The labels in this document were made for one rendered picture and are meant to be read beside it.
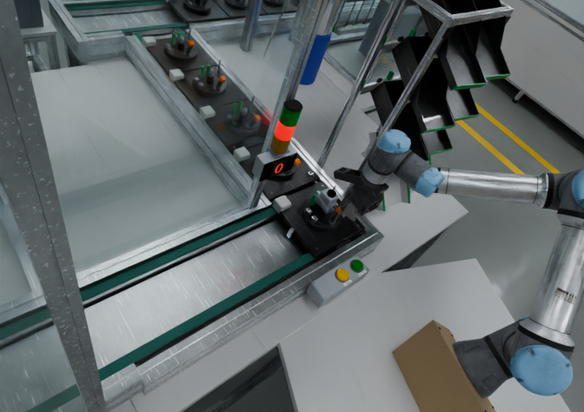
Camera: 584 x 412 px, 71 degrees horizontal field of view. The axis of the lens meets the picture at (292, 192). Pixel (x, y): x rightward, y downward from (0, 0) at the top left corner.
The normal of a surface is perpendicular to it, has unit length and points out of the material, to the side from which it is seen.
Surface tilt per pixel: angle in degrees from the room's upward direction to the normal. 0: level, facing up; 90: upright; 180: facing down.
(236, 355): 0
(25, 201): 90
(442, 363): 90
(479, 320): 0
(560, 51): 90
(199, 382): 0
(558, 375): 58
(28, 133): 90
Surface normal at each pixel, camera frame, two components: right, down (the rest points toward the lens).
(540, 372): -0.35, 0.08
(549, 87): -0.77, 0.31
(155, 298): 0.27, -0.63
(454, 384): -0.90, 0.10
